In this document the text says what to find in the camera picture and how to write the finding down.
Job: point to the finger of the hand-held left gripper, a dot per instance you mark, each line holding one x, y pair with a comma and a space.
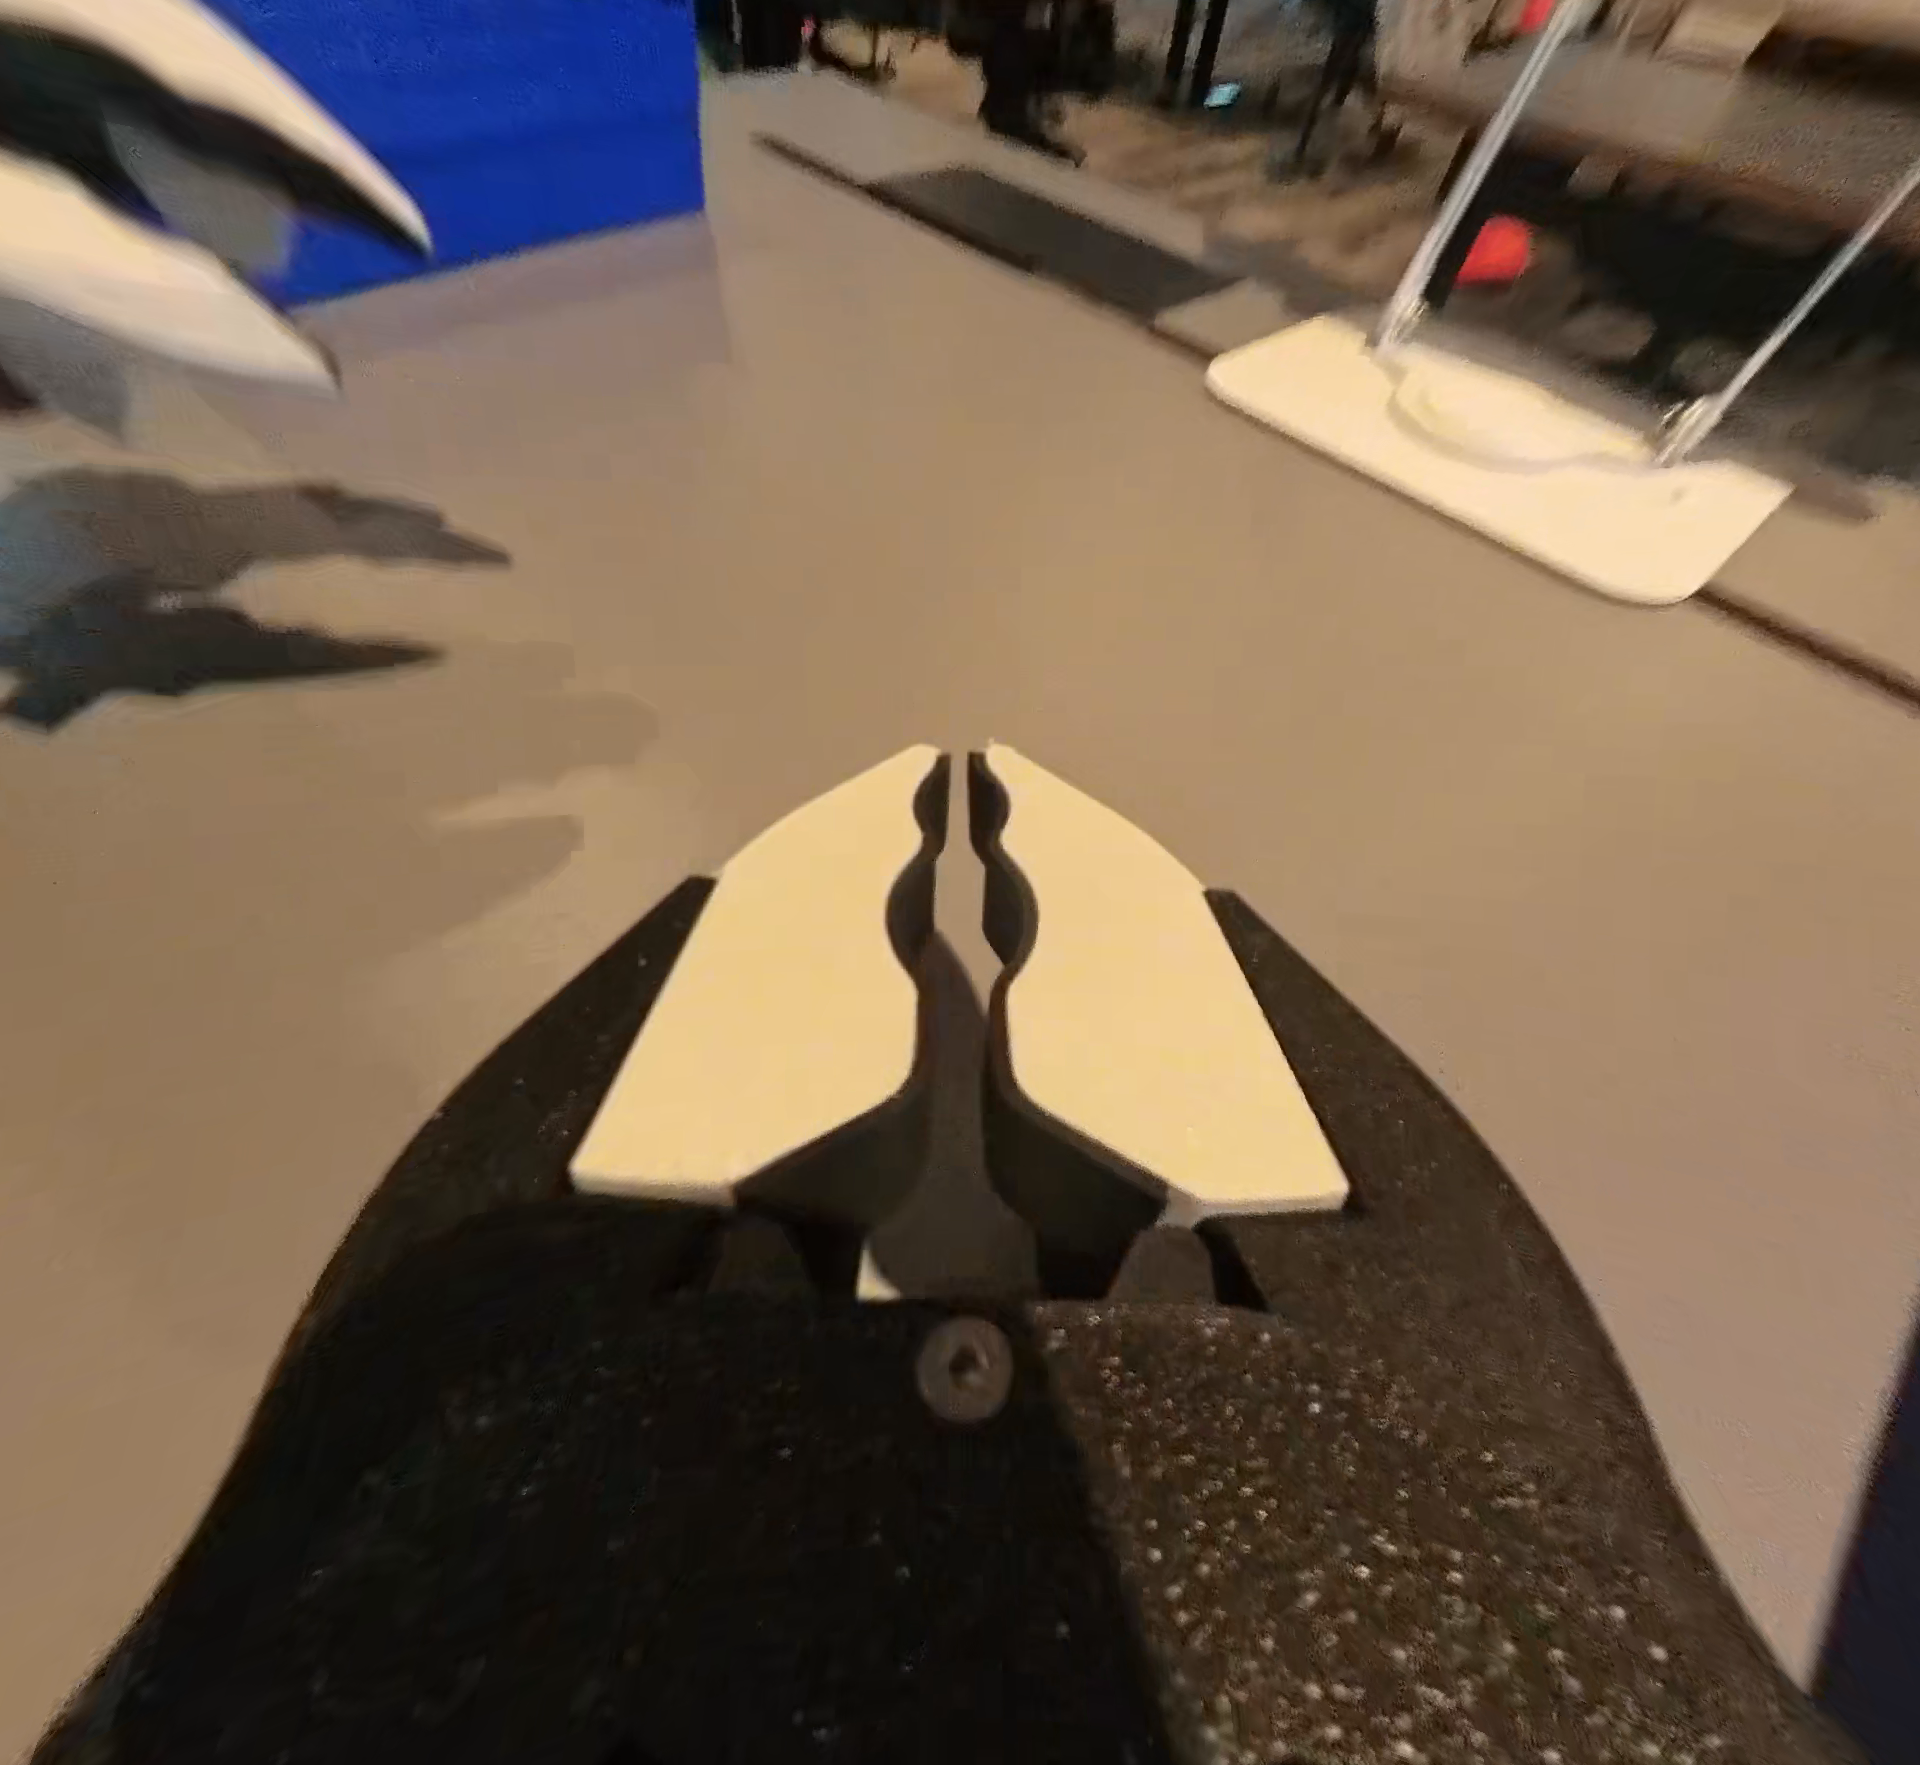
121, 273
180, 40

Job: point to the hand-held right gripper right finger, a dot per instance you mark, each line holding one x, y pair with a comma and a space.
1141, 1031

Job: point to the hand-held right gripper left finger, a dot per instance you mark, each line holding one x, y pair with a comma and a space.
750, 1015

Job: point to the white base metal rod stand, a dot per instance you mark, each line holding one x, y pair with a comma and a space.
1501, 444

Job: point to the small red object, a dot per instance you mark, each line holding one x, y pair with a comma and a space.
1496, 253

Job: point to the blue plastic bin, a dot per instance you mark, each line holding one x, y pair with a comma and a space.
510, 71

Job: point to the black flat mat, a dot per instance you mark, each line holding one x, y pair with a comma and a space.
1050, 238

